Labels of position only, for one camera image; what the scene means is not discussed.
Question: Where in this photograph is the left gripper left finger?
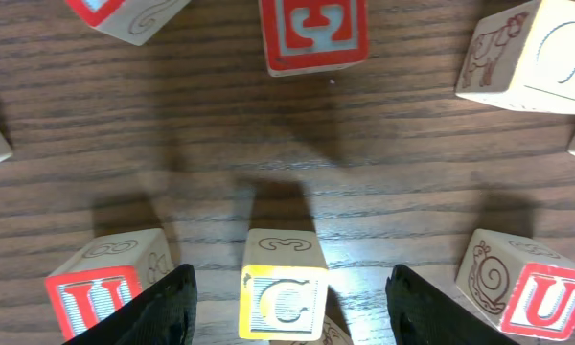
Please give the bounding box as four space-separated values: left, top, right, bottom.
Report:
63 264 197 345

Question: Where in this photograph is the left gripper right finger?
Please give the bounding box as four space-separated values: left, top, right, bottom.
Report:
385 264 518 345

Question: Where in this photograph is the yellow C block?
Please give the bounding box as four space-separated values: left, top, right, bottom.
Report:
239 228 329 342

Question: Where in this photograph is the yellow O block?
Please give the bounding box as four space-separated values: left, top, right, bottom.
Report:
455 0 575 115

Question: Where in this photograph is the red U block left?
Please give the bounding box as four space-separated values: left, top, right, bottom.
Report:
45 228 174 340

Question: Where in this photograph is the red u block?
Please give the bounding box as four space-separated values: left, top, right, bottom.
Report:
45 228 174 340
455 229 575 341

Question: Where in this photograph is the red A block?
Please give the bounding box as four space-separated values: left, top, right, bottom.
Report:
269 315 354 345

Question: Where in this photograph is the red U block centre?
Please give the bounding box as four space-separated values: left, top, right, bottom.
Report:
455 229 575 341

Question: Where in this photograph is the red X block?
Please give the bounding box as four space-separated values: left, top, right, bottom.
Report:
66 0 191 46

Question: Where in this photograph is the red E block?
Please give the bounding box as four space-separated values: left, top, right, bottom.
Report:
259 0 369 77

